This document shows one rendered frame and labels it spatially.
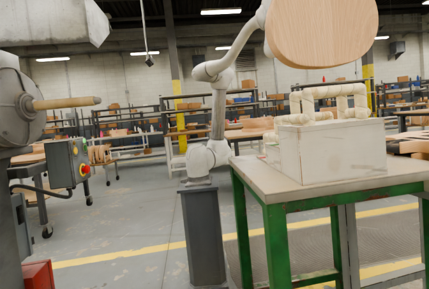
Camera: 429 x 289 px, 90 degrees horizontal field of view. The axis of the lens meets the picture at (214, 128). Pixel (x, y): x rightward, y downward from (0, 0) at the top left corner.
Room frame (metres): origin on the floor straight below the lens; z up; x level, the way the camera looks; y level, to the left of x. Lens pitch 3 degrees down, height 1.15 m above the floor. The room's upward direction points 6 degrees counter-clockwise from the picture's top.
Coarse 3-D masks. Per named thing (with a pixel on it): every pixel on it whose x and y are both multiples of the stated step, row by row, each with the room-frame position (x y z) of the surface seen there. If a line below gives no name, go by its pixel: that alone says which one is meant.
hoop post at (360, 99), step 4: (364, 88) 0.63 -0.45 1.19; (360, 92) 0.64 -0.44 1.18; (364, 92) 0.63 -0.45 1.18; (356, 96) 0.65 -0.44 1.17; (360, 96) 0.64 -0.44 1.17; (364, 96) 0.63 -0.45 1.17; (356, 100) 0.65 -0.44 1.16; (360, 100) 0.64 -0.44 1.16; (364, 100) 0.63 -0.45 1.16; (356, 104) 0.65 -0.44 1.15; (360, 104) 0.64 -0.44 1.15; (364, 104) 0.63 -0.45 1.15; (356, 108) 0.65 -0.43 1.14; (360, 108) 0.64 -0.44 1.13; (364, 108) 0.63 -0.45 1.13; (356, 112) 0.65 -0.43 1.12; (360, 112) 0.64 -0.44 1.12; (364, 112) 0.63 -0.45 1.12; (356, 116) 0.65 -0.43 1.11; (360, 116) 0.64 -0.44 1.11; (364, 116) 0.64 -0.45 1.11
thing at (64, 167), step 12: (48, 144) 0.88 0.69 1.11; (60, 144) 0.89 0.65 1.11; (84, 144) 1.01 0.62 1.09; (48, 156) 0.88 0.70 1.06; (60, 156) 0.89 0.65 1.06; (72, 156) 0.90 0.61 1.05; (84, 156) 1.00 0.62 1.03; (48, 168) 0.88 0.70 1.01; (60, 168) 0.89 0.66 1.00; (72, 168) 0.90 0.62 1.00; (60, 180) 0.89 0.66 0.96; (72, 180) 0.89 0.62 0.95; (84, 180) 0.98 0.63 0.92; (12, 192) 0.83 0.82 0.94; (48, 192) 0.89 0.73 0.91; (72, 192) 0.93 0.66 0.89
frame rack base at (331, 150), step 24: (336, 120) 0.72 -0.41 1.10; (360, 120) 0.62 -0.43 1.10; (288, 144) 0.68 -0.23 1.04; (312, 144) 0.61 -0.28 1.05; (336, 144) 0.62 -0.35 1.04; (360, 144) 0.62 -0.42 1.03; (384, 144) 0.63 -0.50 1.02; (288, 168) 0.69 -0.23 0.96; (312, 168) 0.61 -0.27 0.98; (336, 168) 0.61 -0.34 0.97; (360, 168) 0.62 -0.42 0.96; (384, 168) 0.63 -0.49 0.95
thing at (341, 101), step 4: (340, 96) 0.72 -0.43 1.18; (344, 96) 0.72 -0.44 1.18; (336, 100) 0.73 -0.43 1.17; (340, 100) 0.72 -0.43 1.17; (344, 100) 0.72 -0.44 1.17; (336, 104) 0.74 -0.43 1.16; (340, 104) 0.72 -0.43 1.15; (344, 104) 0.72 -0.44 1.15; (340, 108) 0.72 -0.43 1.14; (344, 108) 0.72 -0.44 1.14; (340, 112) 0.72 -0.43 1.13; (344, 112) 0.72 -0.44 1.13; (340, 116) 0.72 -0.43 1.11; (344, 116) 0.72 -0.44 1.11
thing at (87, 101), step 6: (90, 96) 0.72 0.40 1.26; (36, 102) 0.69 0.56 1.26; (42, 102) 0.69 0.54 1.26; (48, 102) 0.70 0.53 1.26; (54, 102) 0.70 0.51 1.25; (60, 102) 0.70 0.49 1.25; (66, 102) 0.70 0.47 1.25; (72, 102) 0.70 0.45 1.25; (78, 102) 0.70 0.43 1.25; (84, 102) 0.71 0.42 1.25; (90, 102) 0.71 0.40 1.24; (36, 108) 0.69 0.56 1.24; (42, 108) 0.70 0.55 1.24; (48, 108) 0.70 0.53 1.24; (54, 108) 0.71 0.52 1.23
